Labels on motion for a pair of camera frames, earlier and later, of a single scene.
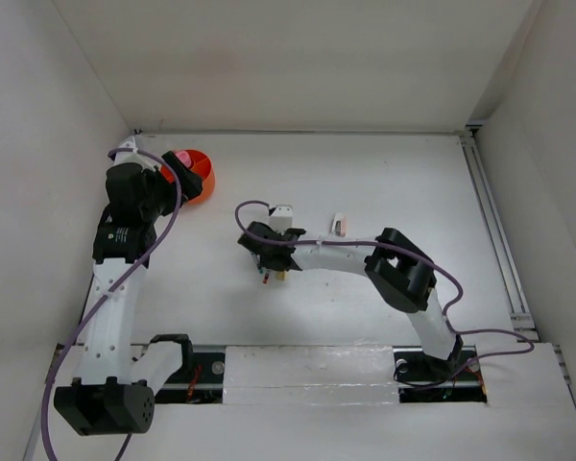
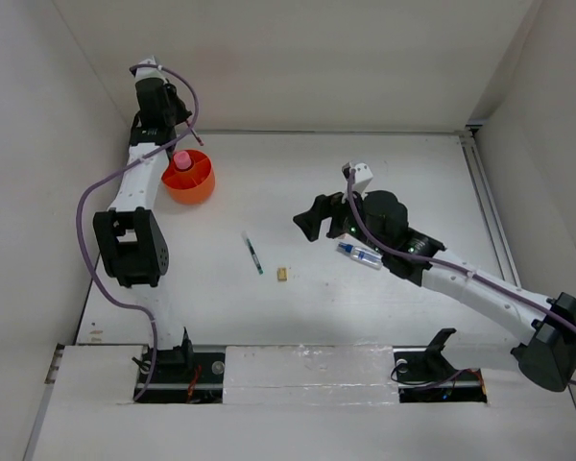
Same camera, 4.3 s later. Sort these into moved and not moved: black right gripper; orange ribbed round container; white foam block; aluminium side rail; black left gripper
Moved: black right gripper; black left gripper
Not moved: white foam block; orange ribbed round container; aluminium side rail
